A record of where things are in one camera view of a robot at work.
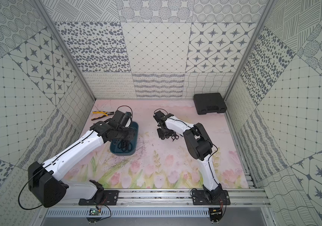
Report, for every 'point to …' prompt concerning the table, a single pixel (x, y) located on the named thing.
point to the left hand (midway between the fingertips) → (131, 130)
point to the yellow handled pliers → (107, 113)
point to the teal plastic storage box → (116, 150)
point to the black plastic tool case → (209, 102)
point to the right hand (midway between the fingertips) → (167, 136)
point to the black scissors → (124, 145)
